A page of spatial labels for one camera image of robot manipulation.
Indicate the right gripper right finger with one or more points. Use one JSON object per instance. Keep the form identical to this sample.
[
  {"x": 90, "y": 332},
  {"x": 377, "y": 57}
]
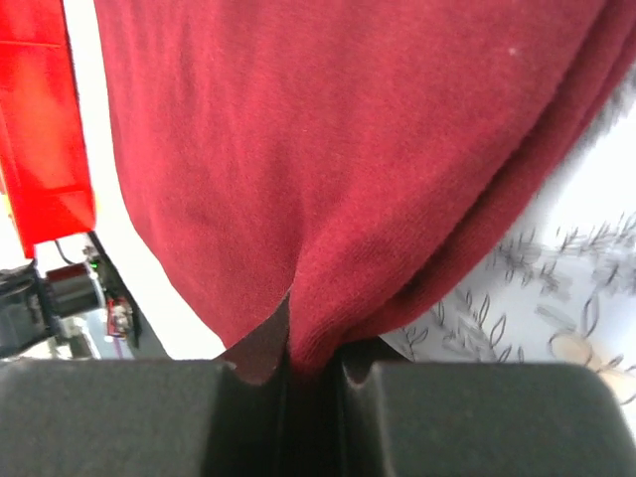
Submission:
[{"x": 398, "y": 418}]

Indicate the floral table mat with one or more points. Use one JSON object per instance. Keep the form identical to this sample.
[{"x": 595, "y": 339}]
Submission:
[{"x": 560, "y": 285}]

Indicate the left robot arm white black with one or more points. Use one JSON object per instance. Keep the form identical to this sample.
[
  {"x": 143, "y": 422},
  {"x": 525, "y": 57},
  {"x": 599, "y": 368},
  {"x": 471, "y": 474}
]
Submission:
[{"x": 36, "y": 308}]

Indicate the dark red t shirt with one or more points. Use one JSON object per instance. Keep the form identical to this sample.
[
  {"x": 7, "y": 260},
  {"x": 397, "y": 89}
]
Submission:
[{"x": 355, "y": 158}]

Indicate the red plastic bin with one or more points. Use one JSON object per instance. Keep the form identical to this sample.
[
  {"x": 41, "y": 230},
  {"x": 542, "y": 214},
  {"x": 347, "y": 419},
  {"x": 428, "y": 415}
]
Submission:
[{"x": 44, "y": 170}]

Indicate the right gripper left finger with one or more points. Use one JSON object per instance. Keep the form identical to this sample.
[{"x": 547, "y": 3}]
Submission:
[{"x": 220, "y": 417}]

